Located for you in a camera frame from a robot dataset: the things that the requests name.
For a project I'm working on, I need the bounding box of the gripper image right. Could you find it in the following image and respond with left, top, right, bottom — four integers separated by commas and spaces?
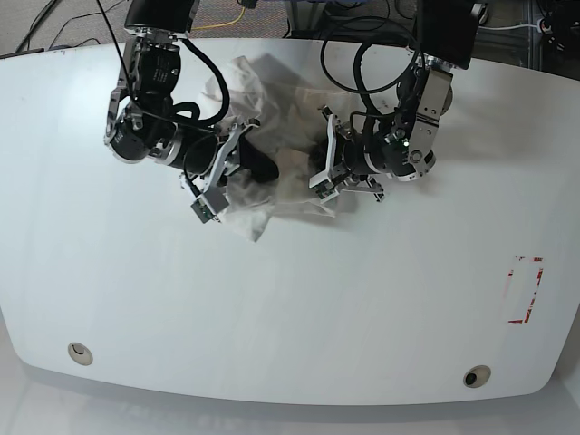
309, 61, 453, 202

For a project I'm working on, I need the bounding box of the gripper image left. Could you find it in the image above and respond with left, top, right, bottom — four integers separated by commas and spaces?
104, 34, 279, 223

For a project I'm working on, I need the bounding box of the white t-shirt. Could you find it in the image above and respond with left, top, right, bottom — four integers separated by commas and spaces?
218, 56, 355, 241

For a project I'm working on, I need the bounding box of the red tape rectangle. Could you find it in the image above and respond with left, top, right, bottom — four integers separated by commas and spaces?
502, 256, 545, 324

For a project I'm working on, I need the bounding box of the left table grommet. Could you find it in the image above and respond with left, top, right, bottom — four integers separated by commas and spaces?
67, 343, 93, 366

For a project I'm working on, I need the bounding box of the table grommet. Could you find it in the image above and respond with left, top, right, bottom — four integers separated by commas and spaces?
463, 365, 491, 389
67, 343, 93, 366

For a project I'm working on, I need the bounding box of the right table grommet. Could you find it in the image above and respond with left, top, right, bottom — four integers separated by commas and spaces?
463, 365, 491, 389

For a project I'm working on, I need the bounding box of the yellow cable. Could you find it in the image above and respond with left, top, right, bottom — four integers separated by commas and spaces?
166, 8, 248, 41

